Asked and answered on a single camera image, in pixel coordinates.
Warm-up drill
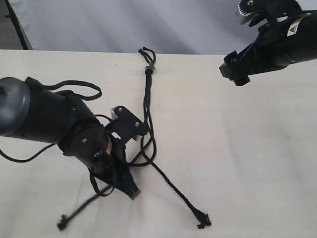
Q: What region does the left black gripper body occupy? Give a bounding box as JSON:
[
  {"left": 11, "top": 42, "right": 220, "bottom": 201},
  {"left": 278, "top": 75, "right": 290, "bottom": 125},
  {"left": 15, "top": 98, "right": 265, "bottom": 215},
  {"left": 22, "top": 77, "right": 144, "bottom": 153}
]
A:
[{"left": 81, "top": 133, "right": 129, "bottom": 186}]

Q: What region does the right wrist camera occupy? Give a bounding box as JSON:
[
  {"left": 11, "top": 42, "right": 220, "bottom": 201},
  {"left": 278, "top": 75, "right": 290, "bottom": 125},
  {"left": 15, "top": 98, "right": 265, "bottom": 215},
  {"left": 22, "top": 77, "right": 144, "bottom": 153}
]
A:
[{"left": 236, "top": 0, "right": 302, "bottom": 27}]

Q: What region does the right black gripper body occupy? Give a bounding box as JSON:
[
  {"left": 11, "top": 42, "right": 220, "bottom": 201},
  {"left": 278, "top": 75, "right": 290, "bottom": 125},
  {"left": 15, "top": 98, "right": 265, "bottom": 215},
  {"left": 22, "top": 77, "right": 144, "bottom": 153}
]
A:
[{"left": 245, "top": 14, "right": 317, "bottom": 75}]

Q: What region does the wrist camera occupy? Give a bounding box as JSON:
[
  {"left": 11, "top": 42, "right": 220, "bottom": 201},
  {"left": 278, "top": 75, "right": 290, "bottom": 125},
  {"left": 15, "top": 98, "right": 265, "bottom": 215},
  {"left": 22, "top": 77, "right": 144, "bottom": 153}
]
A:
[
  {"left": 236, "top": 0, "right": 302, "bottom": 27},
  {"left": 105, "top": 106, "right": 148, "bottom": 145}
]

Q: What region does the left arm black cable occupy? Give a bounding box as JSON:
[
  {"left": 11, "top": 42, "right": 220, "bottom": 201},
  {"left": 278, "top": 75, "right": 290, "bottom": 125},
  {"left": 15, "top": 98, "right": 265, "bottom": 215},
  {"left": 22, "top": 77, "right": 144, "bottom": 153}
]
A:
[{"left": 0, "top": 79, "right": 117, "bottom": 199}]

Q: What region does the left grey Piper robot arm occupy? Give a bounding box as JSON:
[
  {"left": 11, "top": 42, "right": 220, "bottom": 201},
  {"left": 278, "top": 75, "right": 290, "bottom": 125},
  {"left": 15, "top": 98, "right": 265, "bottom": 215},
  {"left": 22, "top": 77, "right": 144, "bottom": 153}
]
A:
[{"left": 0, "top": 77, "right": 147, "bottom": 199}]

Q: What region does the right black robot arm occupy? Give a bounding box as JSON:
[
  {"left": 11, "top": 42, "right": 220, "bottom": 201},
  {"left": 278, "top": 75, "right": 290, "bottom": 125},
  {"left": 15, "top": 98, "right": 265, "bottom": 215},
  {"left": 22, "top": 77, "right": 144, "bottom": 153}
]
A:
[{"left": 219, "top": 12, "right": 317, "bottom": 86}]

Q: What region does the black stand pole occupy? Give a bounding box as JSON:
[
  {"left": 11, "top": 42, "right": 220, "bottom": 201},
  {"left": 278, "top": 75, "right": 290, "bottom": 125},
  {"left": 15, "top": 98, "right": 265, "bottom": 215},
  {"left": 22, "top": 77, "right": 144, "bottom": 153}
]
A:
[{"left": 4, "top": 0, "right": 29, "bottom": 50}]

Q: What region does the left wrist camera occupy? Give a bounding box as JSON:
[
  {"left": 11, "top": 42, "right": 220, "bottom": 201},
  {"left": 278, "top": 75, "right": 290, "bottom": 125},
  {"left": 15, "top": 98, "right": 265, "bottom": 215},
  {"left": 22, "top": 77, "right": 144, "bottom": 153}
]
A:
[{"left": 105, "top": 106, "right": 148, "bottom": 145}]

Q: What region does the grey cable clamp band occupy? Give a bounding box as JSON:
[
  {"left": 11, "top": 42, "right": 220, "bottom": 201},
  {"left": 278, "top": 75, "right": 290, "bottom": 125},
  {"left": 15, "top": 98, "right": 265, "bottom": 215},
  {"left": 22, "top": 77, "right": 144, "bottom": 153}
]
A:
[{"left": 145, "top": 63, "right": 155, "bottom": 75}]

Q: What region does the grey backdrop cloth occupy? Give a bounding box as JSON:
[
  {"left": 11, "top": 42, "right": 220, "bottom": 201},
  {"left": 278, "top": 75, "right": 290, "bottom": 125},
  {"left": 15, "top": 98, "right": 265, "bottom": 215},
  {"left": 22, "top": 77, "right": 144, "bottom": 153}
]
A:
[{"left": 10, "top": 0, "right": 258, "bottom": 55}]

